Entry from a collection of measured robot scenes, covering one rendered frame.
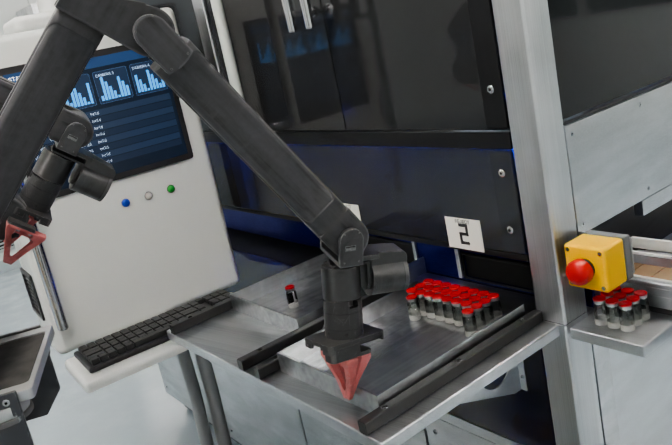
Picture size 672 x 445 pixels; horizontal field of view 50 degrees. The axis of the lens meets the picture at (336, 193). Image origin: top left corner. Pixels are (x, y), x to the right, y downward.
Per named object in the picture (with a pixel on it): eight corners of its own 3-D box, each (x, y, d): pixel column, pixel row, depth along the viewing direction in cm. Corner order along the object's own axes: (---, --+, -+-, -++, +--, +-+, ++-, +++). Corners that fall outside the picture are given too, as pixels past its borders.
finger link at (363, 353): (375, 400, 105) (371, 338, 104) (336, 415, 101) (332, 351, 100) (346, 387, 111) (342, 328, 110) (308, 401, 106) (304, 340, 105)
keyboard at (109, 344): (225, 294, 189) (223, 286, 188) (249, 306, 177) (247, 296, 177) (74, 357, 168) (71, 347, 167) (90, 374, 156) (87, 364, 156)
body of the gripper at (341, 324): (385, 342, 106) (383, 293, 105) (330, 360, 100) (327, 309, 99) (357, 332, 111) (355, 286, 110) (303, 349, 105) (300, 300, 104)
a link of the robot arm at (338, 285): (314, 256, 106) (328, 264, 100) (357, 250, 108) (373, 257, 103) (317, 302, 106) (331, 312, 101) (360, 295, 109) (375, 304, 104)
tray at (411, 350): (419, 295, 143) (415, 279, 142) (526, 322, 122) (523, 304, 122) (280, 371, 123) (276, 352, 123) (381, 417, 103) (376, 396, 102)
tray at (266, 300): (351, 255, 175) (348, 241, 174) (426, 271, 155) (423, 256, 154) (233, 309, 156) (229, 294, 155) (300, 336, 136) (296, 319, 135)
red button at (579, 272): (578, 276, 113) (575, 253, 112) (601, 280, 110) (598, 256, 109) (564, 285, 111) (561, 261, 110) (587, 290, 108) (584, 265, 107)
